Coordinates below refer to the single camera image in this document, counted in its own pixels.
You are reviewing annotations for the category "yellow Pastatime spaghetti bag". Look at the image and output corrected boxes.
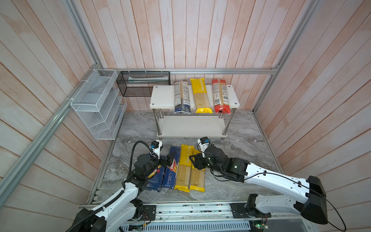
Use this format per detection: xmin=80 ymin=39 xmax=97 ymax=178
xmin=190 ymin=78 xmax=213 ymax=114
xmin=174 ymin=145 xmax=194 ymax=192
xmin=188 ymin=162 xmax=205 ymax=192

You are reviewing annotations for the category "red spaghetti bag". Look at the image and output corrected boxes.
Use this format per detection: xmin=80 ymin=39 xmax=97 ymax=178
xmin=212 ymin=79 xmax=231 ymax=114

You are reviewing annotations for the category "dark blue spaghetti bag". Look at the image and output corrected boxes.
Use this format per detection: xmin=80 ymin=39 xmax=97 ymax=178
xmin=174 ymin=81 xmax=191 ymax=114

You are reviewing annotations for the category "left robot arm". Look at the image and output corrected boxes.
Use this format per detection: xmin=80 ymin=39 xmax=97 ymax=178
xmin=67 ymin=140 xmax=176 ymax=232

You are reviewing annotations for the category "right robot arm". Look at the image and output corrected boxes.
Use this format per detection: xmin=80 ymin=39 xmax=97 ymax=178
xmin=189 ymin=140 xmax=330 ymax=225

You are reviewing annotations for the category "white two-tier shelf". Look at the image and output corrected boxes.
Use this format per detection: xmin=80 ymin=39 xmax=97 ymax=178
xmin=149 ymin=85 xmax=240 ymax=138

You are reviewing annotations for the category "blue Barilla rigatoni box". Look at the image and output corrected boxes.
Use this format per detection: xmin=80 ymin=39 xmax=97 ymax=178
xmin=145 ymin=166 xmax=166 ymax=192

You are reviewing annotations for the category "blue Barilla spaghetti box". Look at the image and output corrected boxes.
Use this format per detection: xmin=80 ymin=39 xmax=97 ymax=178
xmin=162 ymin=146 xmax=181 ymax=189

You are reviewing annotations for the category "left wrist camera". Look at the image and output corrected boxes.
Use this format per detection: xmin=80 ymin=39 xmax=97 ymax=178
xmin=150 ymin=140 xmax=163 ymax=159

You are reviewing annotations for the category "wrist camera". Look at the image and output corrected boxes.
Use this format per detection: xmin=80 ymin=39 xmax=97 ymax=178
xmin=197 ymin=137 xmax=211 ymax=158
xmin=150 ymin=140 xmax=163 ymax=159

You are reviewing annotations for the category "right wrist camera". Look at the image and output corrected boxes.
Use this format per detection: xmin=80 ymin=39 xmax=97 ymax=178
xmin=197 ymin=137 xmax=211 ymax=158

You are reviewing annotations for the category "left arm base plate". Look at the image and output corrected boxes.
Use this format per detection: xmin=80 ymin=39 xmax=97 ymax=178
xmin=129 ymin=205 xmax=157 ymax=222

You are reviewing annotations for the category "aluminium mounting rail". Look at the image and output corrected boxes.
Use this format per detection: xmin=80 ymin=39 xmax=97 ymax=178
xmin=143 ymin=194 xmax=302 ymax=223

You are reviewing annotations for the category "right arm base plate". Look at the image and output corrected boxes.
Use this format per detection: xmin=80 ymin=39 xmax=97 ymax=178
xmin=230 ymin=203 xmax=271 ymax=218

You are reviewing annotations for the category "white wire mesh organizer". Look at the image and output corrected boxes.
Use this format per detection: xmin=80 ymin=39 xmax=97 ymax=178
xmin=71 ymin=69 xmax=127 ymax=140

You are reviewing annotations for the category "black mesh wall basket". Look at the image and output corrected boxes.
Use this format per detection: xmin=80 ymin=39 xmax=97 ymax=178
xmin=116 ymin=71 xmax=171 ymax=97

